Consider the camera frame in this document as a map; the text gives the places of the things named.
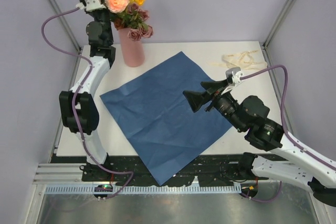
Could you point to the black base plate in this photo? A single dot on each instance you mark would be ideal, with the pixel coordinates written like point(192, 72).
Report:
point(210, 169)

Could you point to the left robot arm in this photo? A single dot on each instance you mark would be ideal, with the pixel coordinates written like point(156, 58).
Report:
point(78, 109)

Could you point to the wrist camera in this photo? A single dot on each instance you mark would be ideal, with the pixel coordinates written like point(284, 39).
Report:
point(90, 5)
point(233, 77)

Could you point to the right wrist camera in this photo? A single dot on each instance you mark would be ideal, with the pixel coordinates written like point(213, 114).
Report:
point(233, 77)

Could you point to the left aluminium frame post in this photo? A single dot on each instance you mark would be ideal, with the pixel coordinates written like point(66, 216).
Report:
point(65, 25)

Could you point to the cream ribbon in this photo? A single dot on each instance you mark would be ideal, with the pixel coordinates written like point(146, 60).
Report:
point(246, 60)

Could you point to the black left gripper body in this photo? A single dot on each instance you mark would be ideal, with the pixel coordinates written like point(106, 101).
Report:
point(103, 19)

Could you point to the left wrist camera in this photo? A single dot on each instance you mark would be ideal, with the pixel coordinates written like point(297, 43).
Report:
point(90, 5)

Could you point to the pink tapered vase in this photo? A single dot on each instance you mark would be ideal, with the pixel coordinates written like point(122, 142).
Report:
point(132, 51)

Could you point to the aluminium frame post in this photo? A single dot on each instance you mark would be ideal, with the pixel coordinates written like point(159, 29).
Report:
point(279, 20)
point(65, 25)

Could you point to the mauve flower stem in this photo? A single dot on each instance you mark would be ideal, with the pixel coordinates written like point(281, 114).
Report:
point(136, 21)

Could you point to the right aluminium frame post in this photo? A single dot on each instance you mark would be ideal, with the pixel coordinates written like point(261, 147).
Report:
point(279, 20)

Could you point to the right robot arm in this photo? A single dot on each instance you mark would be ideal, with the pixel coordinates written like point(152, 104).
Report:
point(310, 171)

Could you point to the white slotted cable duct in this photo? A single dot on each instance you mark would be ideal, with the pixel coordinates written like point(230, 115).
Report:
point(96, 189)

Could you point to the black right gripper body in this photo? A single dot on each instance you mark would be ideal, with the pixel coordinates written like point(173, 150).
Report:
point(227, 106)

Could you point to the artificial flower bunch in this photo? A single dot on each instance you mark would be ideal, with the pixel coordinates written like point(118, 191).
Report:
point(119, 24)

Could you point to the blue wrapping paper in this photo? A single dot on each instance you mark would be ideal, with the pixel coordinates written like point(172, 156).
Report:
point(157, 120)

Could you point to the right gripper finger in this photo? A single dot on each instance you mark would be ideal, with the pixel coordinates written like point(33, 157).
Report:
point(214, 87)
point(196, 99)

